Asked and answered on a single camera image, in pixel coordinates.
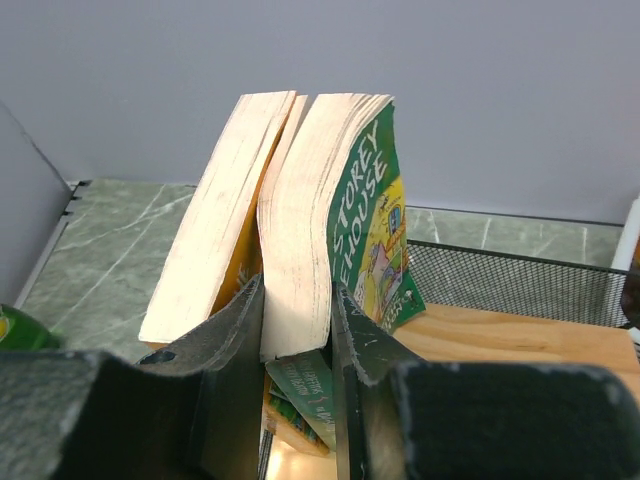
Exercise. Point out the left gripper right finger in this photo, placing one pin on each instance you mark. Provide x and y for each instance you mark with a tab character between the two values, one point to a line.
399	416

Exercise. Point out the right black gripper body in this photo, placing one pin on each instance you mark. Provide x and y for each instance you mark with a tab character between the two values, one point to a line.
630	302

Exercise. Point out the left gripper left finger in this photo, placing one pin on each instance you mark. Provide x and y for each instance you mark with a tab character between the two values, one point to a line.
189	410

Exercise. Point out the orange Treehouse book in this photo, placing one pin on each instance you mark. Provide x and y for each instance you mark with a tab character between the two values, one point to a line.
216	250

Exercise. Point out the green 104-Storey Treehouse book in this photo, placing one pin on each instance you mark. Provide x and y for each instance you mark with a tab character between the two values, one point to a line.
332	211

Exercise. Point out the white plastic fruit basket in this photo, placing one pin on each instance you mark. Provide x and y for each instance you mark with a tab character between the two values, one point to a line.
626	256

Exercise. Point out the green glass bottle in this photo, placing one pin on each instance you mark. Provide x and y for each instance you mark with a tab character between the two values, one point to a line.
21	332

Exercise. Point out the wood and wire shelf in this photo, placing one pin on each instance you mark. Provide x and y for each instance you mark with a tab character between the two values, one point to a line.
482	305

